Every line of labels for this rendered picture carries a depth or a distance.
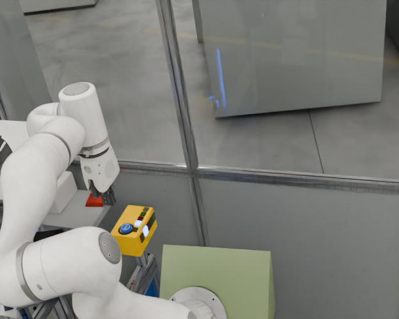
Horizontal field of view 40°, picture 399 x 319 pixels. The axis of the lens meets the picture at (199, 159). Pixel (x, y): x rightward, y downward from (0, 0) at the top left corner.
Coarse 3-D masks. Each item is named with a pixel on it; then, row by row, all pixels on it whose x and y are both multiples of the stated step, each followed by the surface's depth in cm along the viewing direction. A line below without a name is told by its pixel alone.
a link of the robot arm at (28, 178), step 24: (24, 144) 96; (48, 144) 98; (24, 168) 90; (48, 168) 93; (24, 192) 89; (48, 192) 92; (24, 216) 89; (0, 240) 89; (24, 240) 93; (0, 264) 90; (0, 288) 90; (24, 288) 89
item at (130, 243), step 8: (128, 208) 195; (136, 208) 194; (152, 208) 193; (120, 216) 192; (128, 216) 191; (136, 216) 190; (144, 216) 190; (120, 224) 188; (144, 224) 188; (112, 232) 185; (120, 232) 184; (128, 232) 184; (136, 232) 184; (152, 232) 194; (120, 240) 184; (128, 240) 183; (136, 240) 182; (144, 240) 188; (120, 248) 187; (128, 248) 186; (136, 248) 184; (144, 248) 189
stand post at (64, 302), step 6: (42, 228) 217; (66, 294) 237; (60, 300) 236; (66, 300) 237; (54, 306) 242; (60, 306) 239; (66, 306) 238; (72, 306) 242; (54, 312) 243; (60, 312) 242; (66, 312) 240; (72, 312) 244; (60, 318) 245; (66, 318) 243; (72, 318) 243; (78, 318) 247
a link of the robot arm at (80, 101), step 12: (72, 84) 126; (84, 84) 125; (60, 96) 123; (72, 96) 121; (84, 96) 122; (96, 96) 125; (60, 108) 125; (72, 108) 122; (84, 108) 123; (96, 108) 125; (84, 120) 124; (96, 120) 126; (96, 132) 127; (84, 144) 128; (96, 144) 128
